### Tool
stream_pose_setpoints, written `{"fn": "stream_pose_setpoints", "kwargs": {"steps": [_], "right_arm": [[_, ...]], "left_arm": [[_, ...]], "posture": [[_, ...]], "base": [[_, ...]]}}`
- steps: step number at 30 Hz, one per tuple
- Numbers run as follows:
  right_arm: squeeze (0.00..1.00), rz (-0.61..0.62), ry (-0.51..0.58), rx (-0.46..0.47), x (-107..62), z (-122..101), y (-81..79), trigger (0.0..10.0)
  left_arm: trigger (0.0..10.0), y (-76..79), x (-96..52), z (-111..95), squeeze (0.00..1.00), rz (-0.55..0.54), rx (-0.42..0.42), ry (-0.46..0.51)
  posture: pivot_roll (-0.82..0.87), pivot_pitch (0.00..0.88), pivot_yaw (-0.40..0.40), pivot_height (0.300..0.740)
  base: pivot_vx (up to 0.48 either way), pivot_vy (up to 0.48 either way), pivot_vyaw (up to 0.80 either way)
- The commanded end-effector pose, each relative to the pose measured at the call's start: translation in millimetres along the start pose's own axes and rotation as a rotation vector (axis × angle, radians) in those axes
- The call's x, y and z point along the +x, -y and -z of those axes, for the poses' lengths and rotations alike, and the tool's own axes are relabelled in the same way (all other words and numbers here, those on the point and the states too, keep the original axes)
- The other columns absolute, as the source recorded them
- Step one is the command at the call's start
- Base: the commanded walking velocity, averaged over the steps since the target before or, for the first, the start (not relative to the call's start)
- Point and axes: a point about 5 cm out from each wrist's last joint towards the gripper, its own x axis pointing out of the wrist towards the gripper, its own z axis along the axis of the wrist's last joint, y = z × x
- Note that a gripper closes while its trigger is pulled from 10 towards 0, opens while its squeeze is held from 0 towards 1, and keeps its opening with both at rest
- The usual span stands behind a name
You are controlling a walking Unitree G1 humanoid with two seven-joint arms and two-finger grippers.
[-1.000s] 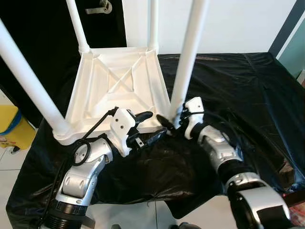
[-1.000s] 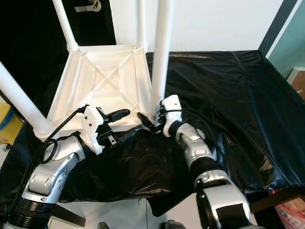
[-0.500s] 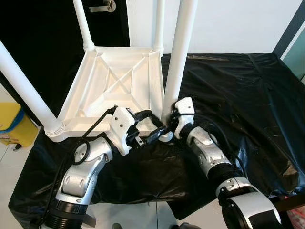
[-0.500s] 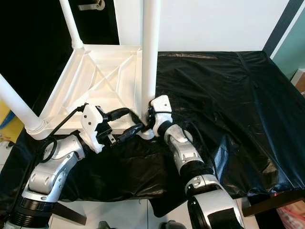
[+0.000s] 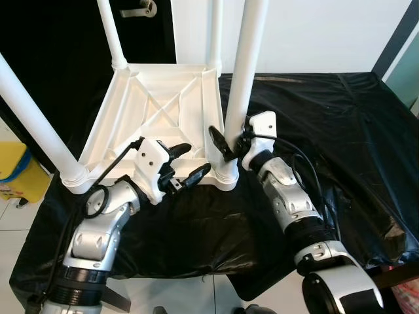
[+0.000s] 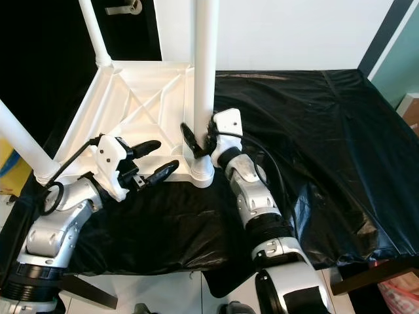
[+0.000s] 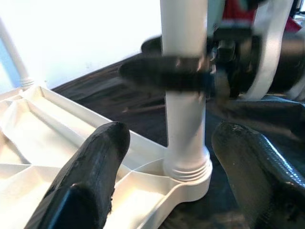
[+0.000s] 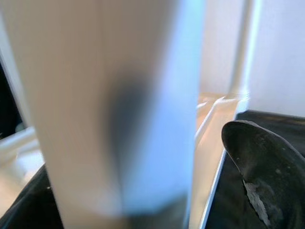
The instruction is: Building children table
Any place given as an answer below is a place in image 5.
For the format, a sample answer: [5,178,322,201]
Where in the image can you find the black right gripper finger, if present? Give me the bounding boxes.
[208,126,234,163]

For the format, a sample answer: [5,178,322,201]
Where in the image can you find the white plastic table top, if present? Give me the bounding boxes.
[62,62,240,194]

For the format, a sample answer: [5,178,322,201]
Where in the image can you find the black plastic table sheet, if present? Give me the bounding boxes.
[10,71,419,302]

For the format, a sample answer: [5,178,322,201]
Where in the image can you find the dark wooden table leg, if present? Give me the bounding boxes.
[101,285,132,313]
[370,262,419,290]

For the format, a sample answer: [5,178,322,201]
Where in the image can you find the yellow bin with blue band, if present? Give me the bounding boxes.
[0,141,52,202]

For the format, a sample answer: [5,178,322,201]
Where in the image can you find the black door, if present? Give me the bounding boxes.
[0,0,177,174]

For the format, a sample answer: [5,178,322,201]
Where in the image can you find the pink plastic bag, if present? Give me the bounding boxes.
[392,281,419,314]

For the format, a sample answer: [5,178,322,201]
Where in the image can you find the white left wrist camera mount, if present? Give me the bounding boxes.
[134,137,172,205]

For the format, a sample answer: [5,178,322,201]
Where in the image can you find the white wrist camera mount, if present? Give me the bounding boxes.
[134,137,172,205]
[242,111,277,161]

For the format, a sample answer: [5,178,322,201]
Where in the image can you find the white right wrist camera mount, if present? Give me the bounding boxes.
[242,111,277,161]

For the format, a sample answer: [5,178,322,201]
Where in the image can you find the metal door handle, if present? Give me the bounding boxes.
[120,0,158,18]

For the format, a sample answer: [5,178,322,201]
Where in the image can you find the dark grey frame post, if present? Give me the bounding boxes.
[372,0,419,76]

